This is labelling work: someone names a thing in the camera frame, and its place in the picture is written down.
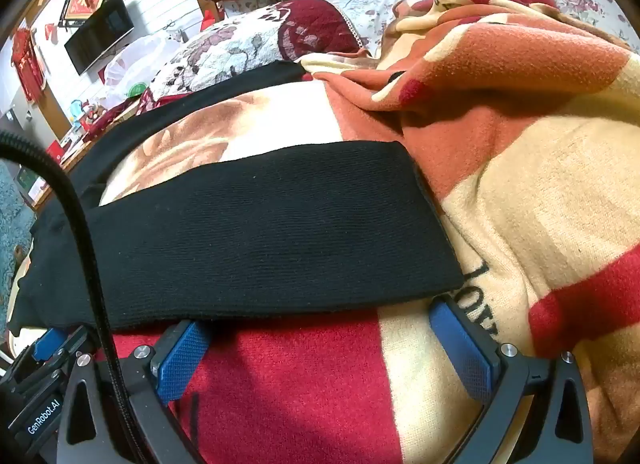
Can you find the red orange cream printed blanket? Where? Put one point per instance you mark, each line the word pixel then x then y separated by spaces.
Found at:
pixel 550 194

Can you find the floral quilted pillow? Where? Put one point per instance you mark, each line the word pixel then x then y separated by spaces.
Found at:
pixel 225 49

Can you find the teal rug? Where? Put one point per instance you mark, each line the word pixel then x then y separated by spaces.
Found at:
pixel 12 204

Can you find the cluttered wooden table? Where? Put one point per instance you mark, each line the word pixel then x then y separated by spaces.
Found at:
pixel 70 163

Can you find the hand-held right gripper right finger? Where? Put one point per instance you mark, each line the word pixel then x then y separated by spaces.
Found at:
pixel 460 354

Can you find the red hanging ornament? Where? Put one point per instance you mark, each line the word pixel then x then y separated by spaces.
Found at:
pixel 25 62

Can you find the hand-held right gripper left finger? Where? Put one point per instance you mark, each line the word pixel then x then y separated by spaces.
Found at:
pixel 180 359

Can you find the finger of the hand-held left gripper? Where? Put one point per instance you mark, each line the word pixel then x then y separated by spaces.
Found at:
pixel 35 369
pixel 48 341

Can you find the wall television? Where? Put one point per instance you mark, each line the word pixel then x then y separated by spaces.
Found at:
pixel 97 37

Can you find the white plastic bag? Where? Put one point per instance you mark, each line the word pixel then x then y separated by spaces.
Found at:
pixel 140 59

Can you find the black pants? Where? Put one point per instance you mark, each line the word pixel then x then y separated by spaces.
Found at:
pixel 275 234

